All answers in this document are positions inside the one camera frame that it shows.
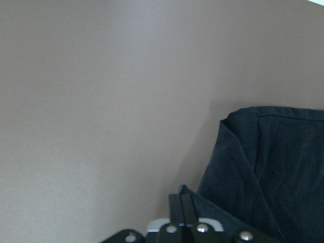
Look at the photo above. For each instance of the black graphic t-shirt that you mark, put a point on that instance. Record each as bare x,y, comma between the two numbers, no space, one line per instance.
266,172

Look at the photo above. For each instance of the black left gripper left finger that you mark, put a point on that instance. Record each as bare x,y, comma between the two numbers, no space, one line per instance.
176,212

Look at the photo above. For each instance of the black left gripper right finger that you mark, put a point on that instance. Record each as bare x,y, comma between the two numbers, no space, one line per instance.
188,209

